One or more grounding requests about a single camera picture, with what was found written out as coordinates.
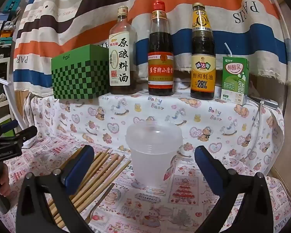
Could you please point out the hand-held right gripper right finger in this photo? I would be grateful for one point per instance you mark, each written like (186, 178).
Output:
(203, 160)

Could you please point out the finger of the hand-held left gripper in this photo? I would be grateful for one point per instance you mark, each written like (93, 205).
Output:
(26, 133)
(8, 125)

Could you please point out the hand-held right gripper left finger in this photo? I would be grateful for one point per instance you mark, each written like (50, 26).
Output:
(80, 165)

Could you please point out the pile of wooden chopsticks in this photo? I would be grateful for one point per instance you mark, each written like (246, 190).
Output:
(104, 172)

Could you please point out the translucent plastic cup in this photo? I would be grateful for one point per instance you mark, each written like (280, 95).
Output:
(152, 162)

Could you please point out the person's left hand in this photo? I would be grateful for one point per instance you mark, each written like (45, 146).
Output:
(4, 182)

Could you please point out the printed tablecloth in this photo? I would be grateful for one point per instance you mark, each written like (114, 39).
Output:
(208, 126)

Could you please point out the green checkered box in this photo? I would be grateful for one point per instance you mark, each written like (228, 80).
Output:
(80, 77)

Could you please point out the dark bottle with yellow label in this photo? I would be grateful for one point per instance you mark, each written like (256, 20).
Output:
(202, 77)

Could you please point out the green milk carton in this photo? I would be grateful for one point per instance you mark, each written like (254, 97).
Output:
(232, 82)

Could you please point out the white power bank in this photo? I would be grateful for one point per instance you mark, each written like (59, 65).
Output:
(266, 103)

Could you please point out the stack of storage boxes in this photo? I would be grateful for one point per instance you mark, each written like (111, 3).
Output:
(4, 29)

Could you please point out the clear bottle with white label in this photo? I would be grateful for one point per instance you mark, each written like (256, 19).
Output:
(122, 60)

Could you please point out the white drinking straw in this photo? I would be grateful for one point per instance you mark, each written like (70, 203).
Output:
(228, 49)

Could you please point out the dark bottle with red cap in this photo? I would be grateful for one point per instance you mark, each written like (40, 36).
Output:
(160, 53)

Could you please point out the striped cloth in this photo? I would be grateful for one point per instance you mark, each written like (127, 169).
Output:
(87, 17)

